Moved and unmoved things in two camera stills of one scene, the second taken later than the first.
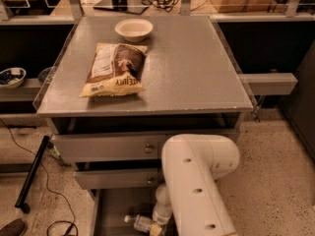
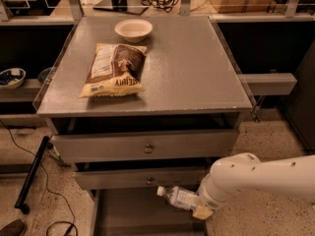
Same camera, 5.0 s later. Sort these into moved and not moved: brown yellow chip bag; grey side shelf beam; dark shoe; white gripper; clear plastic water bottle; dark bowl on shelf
Moved: clear plastic water bottle; white gripper
Not moved: grey side shelf beam; dark shoe; brown yellow chip bag; dark bowl on shelf
